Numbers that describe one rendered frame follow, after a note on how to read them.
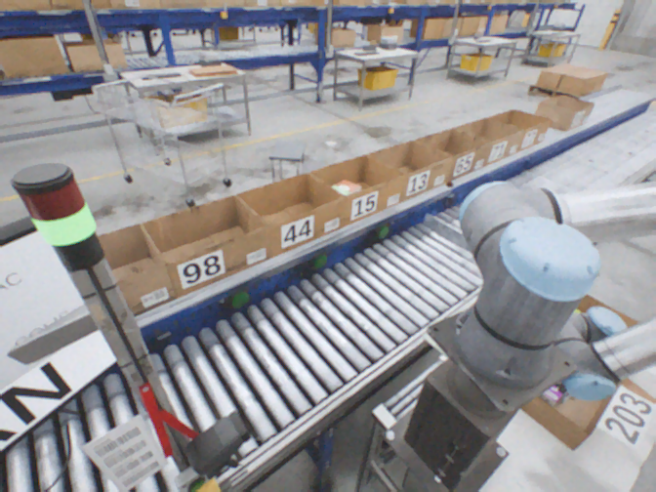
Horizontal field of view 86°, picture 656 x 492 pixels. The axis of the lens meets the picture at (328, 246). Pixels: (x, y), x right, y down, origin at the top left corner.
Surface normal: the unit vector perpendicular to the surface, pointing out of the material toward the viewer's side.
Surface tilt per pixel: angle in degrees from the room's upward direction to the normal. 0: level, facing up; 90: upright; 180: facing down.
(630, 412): 10
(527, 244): 3
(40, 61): 90
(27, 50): 89
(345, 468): 0
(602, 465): 0
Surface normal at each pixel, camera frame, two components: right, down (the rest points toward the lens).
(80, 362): 0.85, 0.29
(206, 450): -0.07, -0.73
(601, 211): -0.18, -0.11
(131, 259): 0.61, 0.50
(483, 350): -0.74, 0.03
